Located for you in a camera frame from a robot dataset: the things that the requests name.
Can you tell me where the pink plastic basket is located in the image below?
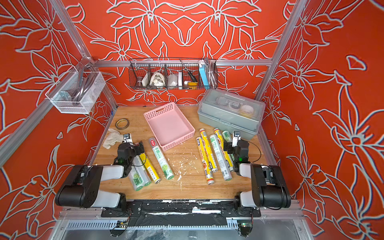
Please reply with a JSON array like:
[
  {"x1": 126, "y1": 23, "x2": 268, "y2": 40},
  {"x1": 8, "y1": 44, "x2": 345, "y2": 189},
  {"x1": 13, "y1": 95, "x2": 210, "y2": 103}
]
[{"x1": 144, "y1": 103, "x2": 196, "y2": 151}]

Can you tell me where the blue box in wire basket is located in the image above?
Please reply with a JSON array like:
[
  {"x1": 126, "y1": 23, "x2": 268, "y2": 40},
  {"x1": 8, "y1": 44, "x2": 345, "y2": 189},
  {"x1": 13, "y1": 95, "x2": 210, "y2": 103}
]
[{"x1": 198, "y1": 60, "x2": 210, "y2": 90}]

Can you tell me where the clear plastic wall bin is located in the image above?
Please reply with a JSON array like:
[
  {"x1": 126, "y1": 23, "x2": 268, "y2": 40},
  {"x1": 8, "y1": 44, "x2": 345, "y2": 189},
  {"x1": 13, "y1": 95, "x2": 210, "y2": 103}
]
[{"x1": 46, "y1": 70, "x2": 106, "y2": 114}]

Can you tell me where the grey plastic toolbox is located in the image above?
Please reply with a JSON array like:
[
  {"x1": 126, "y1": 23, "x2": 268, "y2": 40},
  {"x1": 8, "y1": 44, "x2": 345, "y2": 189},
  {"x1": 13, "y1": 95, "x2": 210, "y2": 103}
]
[{"x1": 198, "y1": 89, "x2": 266, "y2": 140}]

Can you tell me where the crumpled white cloth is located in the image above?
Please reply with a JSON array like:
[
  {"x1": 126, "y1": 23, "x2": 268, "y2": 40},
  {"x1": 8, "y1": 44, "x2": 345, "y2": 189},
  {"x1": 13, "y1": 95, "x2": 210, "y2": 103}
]
[{"x1": 103, "y1": 128, "x2": 124, "y2": 149}]

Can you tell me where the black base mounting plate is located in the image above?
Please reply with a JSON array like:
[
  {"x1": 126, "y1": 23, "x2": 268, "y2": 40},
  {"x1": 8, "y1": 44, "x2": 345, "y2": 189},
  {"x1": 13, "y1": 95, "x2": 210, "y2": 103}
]
[{"x1": 101, "y1": 199, "x2": 261, "y2": 218}]

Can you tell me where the yellow wrap roll long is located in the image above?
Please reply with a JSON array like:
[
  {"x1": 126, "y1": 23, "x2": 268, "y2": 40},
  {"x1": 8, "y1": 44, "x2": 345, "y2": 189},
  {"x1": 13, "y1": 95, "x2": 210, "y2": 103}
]
[{"x1": 196, "y1": 137, "x2": 215, "y2": 185}]

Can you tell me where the white green 300 wrap roll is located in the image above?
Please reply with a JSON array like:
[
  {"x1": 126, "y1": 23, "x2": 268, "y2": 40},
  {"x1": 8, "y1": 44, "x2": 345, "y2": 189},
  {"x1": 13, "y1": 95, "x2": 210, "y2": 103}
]
[{"x1": 128, "y1": 167, "x2": 144, "y2": 191}]

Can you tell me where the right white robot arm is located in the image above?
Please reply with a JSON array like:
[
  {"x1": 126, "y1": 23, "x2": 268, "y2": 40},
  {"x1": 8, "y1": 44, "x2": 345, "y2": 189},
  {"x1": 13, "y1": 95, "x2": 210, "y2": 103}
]
[{"x1": 224, "y1": 140, "x2": 291, "y2": 210}]

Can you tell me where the tape roll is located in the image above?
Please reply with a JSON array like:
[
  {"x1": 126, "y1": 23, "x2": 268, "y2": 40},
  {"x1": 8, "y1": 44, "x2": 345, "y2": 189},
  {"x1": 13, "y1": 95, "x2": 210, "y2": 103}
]
[{"x1": 115, "y1": 118, "x2": 130, "y2": 130}]

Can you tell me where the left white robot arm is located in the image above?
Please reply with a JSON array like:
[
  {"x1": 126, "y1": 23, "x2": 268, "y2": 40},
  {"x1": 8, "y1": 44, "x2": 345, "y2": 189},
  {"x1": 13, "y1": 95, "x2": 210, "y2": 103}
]
[{"x1": 55, "y1": 142, "x2": 145, "y2": 213}]

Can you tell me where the black wire wall basket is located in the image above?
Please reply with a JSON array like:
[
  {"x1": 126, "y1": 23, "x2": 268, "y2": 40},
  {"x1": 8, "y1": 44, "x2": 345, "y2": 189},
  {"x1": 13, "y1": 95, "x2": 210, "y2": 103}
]
[{"x1": 129, "y1": 58, "x2": 219, "y2": 90}]

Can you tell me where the black screwdriver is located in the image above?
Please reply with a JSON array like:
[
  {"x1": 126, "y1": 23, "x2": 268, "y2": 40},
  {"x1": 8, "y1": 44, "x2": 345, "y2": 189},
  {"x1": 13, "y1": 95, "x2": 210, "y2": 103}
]
[{"x1": 180, "y1": 59, "x2": 198, "y2": 83}]

